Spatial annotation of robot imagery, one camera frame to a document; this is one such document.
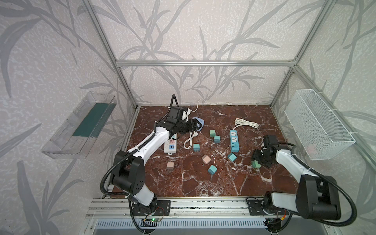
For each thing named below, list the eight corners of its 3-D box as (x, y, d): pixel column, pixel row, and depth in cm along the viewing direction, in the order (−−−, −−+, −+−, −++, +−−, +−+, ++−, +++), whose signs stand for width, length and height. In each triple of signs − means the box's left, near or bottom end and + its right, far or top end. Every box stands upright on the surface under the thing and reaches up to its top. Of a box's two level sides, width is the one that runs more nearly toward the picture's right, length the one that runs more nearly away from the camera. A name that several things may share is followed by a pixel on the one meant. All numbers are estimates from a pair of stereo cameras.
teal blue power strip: (230, 152, 96) (231, 149, 94) (229, 132, 106) (230, 129, 104) (238, 152, 96) (239, 150, 93) (236, 132, 106) (237, 130, 103)
